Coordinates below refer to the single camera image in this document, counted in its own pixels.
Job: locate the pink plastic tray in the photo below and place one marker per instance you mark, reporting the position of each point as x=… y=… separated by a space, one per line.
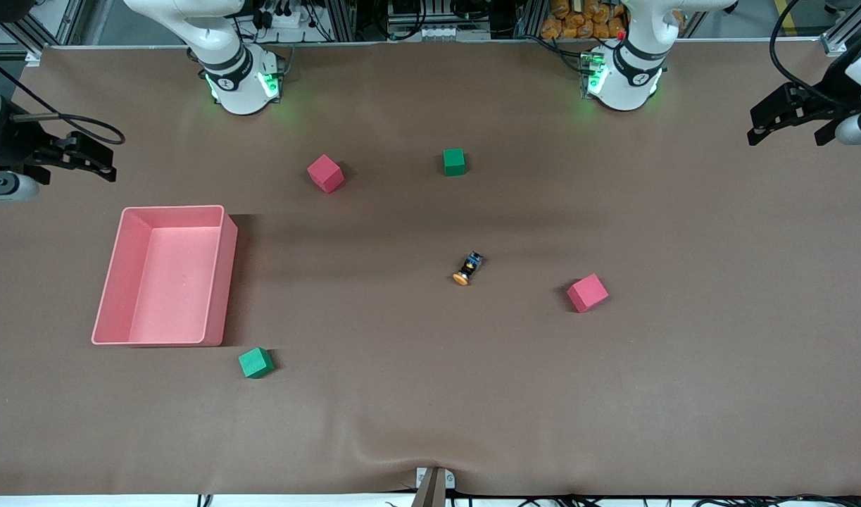
x=170 y=296

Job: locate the white power strip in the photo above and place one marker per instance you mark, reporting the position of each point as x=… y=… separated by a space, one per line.
x=289 y=20

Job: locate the brown table mat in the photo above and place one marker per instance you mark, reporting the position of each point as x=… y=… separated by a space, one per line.
x=430 y=394

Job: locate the green foam cube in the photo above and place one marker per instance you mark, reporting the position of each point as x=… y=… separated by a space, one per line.
x=454 y=162
x=255 y=362

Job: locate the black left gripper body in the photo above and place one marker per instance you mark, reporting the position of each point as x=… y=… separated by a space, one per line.
x=822 y=105

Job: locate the pink foam cube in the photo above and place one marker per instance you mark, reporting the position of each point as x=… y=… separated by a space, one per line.
x=325 y=173
x=588 y=293

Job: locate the orange snack bags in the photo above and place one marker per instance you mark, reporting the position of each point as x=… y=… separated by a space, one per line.
x=578 y=21

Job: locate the brown camera strut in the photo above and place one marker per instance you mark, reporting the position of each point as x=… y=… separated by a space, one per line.
x=430 y=493

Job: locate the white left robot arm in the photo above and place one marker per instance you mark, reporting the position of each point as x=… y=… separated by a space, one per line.
x=627 y=77

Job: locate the white slotted terminal strip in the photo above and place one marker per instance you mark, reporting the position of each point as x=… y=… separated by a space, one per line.
x=448 y=32

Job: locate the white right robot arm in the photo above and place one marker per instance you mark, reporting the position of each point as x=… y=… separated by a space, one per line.
x=240 y=84

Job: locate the grey metal bracket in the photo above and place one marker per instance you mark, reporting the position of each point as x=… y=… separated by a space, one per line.
x=450 y=480

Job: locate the aluminium frame post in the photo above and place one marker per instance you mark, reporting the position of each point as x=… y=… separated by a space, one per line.
x=842 y=35
x=50 y=35

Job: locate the orange capped black button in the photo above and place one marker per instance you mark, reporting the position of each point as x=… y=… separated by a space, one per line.
x=467 y=270

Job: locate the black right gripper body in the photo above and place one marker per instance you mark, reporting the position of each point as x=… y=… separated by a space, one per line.
x=16 y=146

